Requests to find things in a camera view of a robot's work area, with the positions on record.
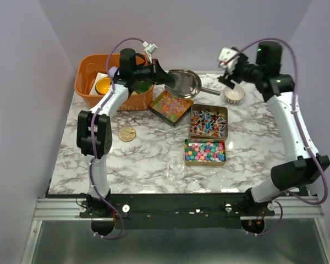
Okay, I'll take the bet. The tin of translucent star candies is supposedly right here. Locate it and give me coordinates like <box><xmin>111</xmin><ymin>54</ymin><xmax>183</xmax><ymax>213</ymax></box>
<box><xmin>149</xmin><ymin>90</ymin><xmax>194</xmax><ymax>128</ymax></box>

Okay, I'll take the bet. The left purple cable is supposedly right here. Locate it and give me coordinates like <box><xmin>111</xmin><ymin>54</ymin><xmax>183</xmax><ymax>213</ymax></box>
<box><xmin>87</xmin><ymin>37</ymin><xmax>149</xmax><ymax>240</ymax></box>

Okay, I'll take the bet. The tin of pastel star candies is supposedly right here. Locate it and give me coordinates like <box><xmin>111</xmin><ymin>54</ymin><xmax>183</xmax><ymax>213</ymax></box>
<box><xmin>184</xmin><ymin>139</ymin><xmax>227</xmax><ymax>167</ymax></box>

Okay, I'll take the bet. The lavender cup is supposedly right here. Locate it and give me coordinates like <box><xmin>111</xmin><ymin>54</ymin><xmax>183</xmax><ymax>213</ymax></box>
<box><xmin>107</xmin><ymin>66</ymin><xmax>119</xmax><ymax>79</ymax></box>

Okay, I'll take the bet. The clear glass bowl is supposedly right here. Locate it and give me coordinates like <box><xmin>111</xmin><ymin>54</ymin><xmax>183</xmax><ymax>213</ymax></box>
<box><xmin>167</xmin><ymin>157</ymin><xmax>185</xmax><ymax>180</ymax></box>

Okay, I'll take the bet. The tin of mini lollipops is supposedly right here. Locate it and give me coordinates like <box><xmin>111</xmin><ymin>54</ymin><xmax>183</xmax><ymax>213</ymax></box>
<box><xmin>189</xmin><ymin>103</ymin><xmax>228</xmax><ymax>140</ymax></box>

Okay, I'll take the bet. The white box in bin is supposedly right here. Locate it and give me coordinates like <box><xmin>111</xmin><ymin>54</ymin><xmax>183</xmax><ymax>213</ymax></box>
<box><xmin>89</xmin><ymin>72</ymin><xmax>108</xmax><ymax>95</ymax></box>

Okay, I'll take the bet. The white ceramic bowl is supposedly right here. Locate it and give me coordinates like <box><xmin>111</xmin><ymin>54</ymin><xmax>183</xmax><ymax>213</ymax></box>
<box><xmin>223</xmin><ymin>84</ymin><xmax>246</xmax><ymax>104</ymax></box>

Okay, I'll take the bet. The orange plastic bin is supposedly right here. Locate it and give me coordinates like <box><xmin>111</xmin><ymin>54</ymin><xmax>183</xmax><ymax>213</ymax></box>
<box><xmin>74</xmin><ymin>54</ymin><xmax>154</xmax><ymax>111</ymax></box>

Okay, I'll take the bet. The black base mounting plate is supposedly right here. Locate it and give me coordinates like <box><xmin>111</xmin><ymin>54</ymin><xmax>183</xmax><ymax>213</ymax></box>
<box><xmin>80</xmin><ymin>193</ymin><xmax>274</xmax><ymax>229</ymax></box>

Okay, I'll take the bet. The orange bowl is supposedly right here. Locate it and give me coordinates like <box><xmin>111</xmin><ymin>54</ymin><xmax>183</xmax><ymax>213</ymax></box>
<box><xmin>95</xmin><ymin>77</ymin><xmax>111</xmax><ymax>95</ymax></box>

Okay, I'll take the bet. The aluminium frame rail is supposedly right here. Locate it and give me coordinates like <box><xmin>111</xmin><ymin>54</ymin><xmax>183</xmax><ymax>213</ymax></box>
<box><xmin>33</xmin><ymin>197</ymin><xmax>324</xmax><ymax>221</ymax></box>

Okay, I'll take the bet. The purple cable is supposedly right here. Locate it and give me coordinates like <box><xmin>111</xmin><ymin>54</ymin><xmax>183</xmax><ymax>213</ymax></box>
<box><xmin>222</xmin><ymin>37</ymin><xmax>328</xmax><ymax>237</ymax></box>
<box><xmin>87</xmin><ymin>37</ymin><xmax>149</xmax><ymax>240</ymax></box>

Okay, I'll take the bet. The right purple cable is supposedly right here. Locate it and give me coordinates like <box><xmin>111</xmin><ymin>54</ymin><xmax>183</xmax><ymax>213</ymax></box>
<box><xmin>222</xmin><ymin>37</ymin><xmax>328</xmax><ymax>237</ymax></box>

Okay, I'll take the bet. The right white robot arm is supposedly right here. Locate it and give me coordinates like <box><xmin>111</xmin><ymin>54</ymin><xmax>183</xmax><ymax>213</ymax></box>
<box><xmin>218</xmin><ymin>38</ymin><xmax>330</xmax><ymax>216</ymax></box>

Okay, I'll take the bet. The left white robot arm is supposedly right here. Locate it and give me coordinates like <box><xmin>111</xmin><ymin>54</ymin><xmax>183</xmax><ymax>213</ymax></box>
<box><xmin>76</xmin><ymin>48</ymin><xmax>174</xmax><ymax>217</ymax></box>

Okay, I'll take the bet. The metal scoop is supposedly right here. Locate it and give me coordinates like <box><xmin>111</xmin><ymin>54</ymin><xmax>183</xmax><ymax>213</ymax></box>
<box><xmin>164</xmin><ymin>69</ymin><xmax>221</xmax><ymax>99</ymax></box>

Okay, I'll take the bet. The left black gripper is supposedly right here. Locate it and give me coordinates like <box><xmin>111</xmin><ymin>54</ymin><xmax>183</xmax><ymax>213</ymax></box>
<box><xmin>132</xmin><ymin>59</ymin><xmax>175</xmax><ymax>85</ymax></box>

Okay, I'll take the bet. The green bowl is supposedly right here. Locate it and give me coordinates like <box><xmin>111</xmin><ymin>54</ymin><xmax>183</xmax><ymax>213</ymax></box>
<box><xmin>134</xmin><ymin>80</ymin><xmax>152</xmax><ymax>94</ymax></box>

